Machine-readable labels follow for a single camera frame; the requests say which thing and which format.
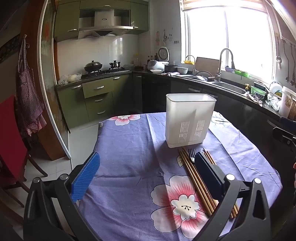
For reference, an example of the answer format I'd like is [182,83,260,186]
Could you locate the green wall cabinets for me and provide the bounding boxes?
[53,0,149,42]

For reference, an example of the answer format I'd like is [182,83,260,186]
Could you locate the green base cabinet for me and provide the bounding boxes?
[55,73,133,129]

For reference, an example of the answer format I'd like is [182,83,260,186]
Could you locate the plastic bag of garlic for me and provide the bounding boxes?
[67,73,82,83]

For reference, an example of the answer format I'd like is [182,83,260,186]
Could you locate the dark base cabinets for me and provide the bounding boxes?
[132,73,296,163]

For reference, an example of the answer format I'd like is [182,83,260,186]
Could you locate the black wok with lid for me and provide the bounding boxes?
[84,60,103,73]

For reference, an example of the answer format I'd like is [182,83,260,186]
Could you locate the purple floral tablecloth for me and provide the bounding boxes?
[79,111,282,241]

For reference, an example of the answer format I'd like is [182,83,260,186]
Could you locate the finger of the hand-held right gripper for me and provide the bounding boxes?
[272,126,296,145]
[279,116,296,127]

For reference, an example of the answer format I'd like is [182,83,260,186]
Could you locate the brown crumpled wrapper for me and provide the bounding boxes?
[246,93,264,107]

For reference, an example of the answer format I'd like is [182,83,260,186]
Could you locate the black gas stove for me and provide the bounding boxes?
[82,67,131,78]

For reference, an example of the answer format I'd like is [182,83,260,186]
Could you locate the sliding glass door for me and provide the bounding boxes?
[37,0,71,160]

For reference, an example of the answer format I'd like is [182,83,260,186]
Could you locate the hanging steel ladle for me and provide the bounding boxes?
[276,36,283,69]

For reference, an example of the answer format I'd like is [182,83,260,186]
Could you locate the crumpled aluminium foil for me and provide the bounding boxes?
[266,96,281,109]

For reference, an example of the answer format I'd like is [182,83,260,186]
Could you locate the kitchen window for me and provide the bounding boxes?
[184,0,278,80]

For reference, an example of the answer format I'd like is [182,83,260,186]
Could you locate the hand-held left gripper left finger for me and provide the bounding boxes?
[23,152,102,241]

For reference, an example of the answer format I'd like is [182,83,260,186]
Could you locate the green bowl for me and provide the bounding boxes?
[234,69,250,78]

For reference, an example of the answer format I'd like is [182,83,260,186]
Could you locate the white plates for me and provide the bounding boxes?
[269,81,283,94]

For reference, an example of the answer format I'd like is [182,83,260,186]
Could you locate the black stone countertop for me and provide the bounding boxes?
[55,70,296,121]

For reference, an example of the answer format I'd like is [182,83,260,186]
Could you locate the tall steel faucet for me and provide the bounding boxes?
[216,48,236,82]

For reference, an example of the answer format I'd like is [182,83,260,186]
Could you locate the white plastic utensil holder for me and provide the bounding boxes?
[166,93,217,149]

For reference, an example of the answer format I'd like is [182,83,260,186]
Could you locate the white rice cooker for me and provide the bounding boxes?
[147,47,170,70]

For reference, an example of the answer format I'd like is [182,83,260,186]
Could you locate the steel double sink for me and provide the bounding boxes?
[183,74,248,95]

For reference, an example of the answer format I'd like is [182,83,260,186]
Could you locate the steel range hood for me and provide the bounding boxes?
[77,9,139,40]

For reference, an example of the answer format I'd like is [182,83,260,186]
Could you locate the steel fork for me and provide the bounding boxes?
[188,148,197,164]

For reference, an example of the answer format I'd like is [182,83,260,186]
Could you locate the bundle of brown chopsticks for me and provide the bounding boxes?
[178,147,239,219]

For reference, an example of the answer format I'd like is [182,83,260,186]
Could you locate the checked apron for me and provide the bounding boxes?
[16,35,47,137]

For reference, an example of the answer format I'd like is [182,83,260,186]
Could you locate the green plastic basin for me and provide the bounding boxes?
[250,86,267,98]

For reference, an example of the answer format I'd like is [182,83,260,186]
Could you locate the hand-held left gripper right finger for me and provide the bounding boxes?
[192,152,271,241]

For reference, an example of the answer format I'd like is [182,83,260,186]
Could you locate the wooden cutting board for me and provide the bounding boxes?
[195,57,220,75]

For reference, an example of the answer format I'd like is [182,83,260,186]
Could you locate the red chair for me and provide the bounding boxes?
[0,95,48,207]

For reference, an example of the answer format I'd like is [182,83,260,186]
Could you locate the white plastic jar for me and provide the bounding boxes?
[279,86,296,118]

